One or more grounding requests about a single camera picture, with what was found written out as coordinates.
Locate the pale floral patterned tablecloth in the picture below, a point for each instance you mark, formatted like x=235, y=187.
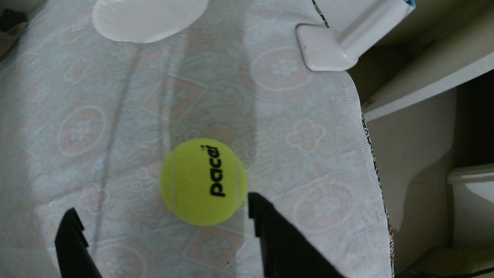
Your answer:
x=115, y=116

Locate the yellow Pacer tennis ball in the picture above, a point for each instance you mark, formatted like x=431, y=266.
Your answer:
x=202, y=181

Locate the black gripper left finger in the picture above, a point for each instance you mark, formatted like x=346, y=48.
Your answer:
x=73, y=247

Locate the white paper bowl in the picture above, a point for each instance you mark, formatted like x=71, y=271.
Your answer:
x=146, y=19

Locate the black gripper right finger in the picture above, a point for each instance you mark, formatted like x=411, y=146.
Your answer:
x=285, y=247

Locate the white box furniture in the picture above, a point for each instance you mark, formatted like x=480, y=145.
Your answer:
x=474, y=208

